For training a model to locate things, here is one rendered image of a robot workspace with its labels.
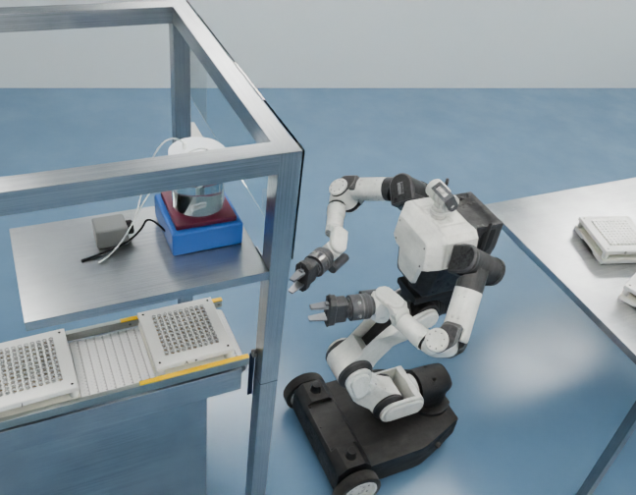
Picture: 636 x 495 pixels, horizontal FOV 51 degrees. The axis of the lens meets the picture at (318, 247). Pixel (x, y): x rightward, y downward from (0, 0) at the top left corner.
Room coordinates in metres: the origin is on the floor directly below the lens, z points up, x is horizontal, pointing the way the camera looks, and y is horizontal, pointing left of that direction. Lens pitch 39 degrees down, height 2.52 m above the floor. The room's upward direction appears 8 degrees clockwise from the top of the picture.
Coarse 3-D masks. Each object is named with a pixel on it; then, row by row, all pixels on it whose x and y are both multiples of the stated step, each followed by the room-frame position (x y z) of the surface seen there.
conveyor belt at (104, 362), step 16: (224, 320) 1.59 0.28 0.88; (112, 336) 1.45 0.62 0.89; (128, 336) 1.46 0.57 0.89; (80, 352) 1.37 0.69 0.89; (96, 352) 1.38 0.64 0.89; (112, 352) 1.39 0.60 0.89; (128, 352) 1.40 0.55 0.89; (144, 352) 1.41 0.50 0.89; (240, 352) 1.47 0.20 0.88; (80, 368) 1.31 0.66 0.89; (96, 368) 1.31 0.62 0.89; (112, 368) 1.32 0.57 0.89; (128, 368) 1.33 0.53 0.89; (144, 368) 1.34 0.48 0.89; (80, 384) 1.25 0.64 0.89; (96, 384) 1.26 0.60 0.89; (112, 384) 1.26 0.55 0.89; (128, 384) 1.27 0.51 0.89
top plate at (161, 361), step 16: (176, 304) 1.56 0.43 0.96; (192, 304) 1.57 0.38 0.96; (208, 304) 1.58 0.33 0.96; (144, 320) 1.47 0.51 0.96; (176, 320) 1.49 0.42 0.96; (192, 320) 1.50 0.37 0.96; (144, 336) 1.41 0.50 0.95; (176, 336) 1.42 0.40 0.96; (224, 336) 1.45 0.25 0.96; (160, 352) 1.35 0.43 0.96; (192, 352) 1.37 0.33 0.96; (208, 352) 1.38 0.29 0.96; (224, 352) 1.39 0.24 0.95; (160, 368) 1.30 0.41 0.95
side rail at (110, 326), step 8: (216, 304) 1.64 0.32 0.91; (120, 320) 1.49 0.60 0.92; (136, 320) 1.51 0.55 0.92; (80, 328) 1.43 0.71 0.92; (88, 328) 1.44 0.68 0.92; (96, 328) 1.45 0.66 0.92; (104, 328) 1.46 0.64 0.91; (112, 328) 1.47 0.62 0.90; (120, 328) 1.48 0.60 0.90; (72, 336) 1.41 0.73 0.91; (80, 336) 1.42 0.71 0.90; (88, 336) 1.43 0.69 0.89
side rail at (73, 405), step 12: (240, 360) 1.40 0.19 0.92; (192, 372) 1.32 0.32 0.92; (204, 372) 1.34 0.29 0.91; (216, 372) 1.36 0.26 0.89; (132, 384) 1.25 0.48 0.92; (156, 384) 1.27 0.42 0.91; (168, 384) 1.28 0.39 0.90; (96, 396) 1.19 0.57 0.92; (108, 396) 1.20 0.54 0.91; (120, 396) 1.21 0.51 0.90; (48, 408) 1.12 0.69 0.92; (60, 408) 1.13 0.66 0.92; (72, 408) 1.15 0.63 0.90; (0, 420) 1.06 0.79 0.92; (12, 420) 1.07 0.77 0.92; (24, 420) 1.09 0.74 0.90
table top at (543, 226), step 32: (576, 192) 2.81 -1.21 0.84; (608, 192) 2.85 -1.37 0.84; (512, 224) 2.47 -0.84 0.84; (544, 224) 2.50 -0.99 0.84; (576, 224) 2.54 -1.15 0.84; (544, 256) 2.26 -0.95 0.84; (576, 256) 2.29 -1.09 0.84; (576, 288) 2.08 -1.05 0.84; (608, 288) 2.11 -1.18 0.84; (608, 320) 1.91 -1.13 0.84
